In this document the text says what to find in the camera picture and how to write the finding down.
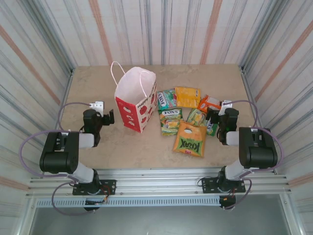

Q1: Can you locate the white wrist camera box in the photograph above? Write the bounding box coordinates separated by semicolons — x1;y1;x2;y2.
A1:
218;99;233;116
89;100;105;111

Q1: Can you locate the red white paper bag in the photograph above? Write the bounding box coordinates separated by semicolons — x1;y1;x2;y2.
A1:
111;61;158;134

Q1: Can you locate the green Fox's candy packet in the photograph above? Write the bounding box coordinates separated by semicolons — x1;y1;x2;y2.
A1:
186;108;219;137
157;108;184;137

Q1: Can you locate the orange white snack packet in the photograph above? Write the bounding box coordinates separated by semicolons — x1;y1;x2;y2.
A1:
197;94;223;114

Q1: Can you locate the aluminium rail frame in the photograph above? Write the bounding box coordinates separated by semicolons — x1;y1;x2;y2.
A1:
25;167;292;199

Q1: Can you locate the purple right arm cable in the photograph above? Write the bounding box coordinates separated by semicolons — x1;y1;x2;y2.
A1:
224;99;285;211

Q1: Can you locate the red black wire bundle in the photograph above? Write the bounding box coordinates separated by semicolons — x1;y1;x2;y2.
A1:
226;187;237;201
100;185;110;204

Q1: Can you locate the aluminium side rail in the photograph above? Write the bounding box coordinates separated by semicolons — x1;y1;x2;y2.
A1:
58;69;75;116
241;65;277;175

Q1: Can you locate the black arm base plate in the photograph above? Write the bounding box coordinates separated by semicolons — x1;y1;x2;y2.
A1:
201;177;246;194
72;179;117;196

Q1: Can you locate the slotted grey cable duct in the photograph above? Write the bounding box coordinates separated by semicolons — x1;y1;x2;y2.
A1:
36;197;222;208

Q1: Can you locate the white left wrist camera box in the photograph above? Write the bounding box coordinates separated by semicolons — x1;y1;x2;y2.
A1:
89;100;105;111

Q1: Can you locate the orange Krax snack packet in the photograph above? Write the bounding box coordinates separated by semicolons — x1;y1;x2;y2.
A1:
172;120;208;158

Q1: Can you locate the yellow snack packet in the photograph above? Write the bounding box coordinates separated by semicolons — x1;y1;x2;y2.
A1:
175;86;201;109

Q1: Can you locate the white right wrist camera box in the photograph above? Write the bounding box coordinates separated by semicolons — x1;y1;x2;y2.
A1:
218;99;233;116

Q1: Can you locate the teal Fox's candy packet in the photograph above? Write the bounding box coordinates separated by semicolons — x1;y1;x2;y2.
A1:
156;88;178;111

